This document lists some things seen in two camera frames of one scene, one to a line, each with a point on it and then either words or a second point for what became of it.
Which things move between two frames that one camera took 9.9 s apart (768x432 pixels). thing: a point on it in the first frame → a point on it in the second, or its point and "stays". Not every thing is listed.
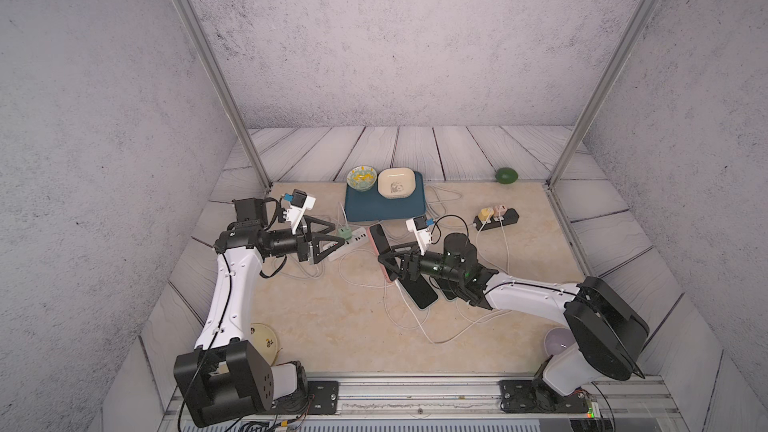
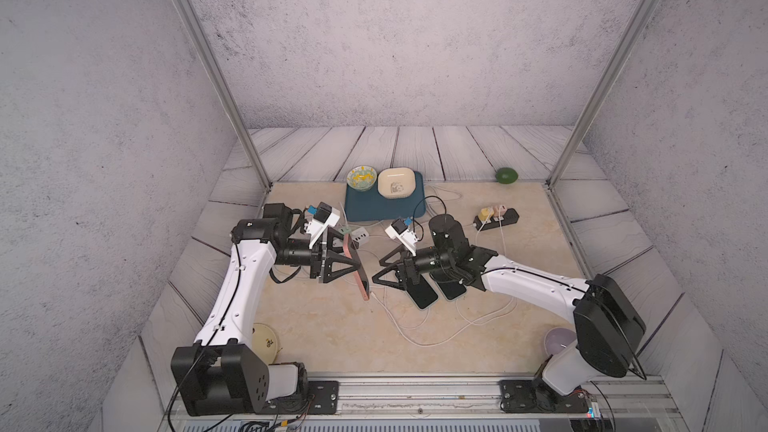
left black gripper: [303, 250] → [316, 261]
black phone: [420, 291] stays
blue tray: [370, 205] stays
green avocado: [506, 175] stays
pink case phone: [381, 245] → [353, 252]
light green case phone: [448, 287] stays
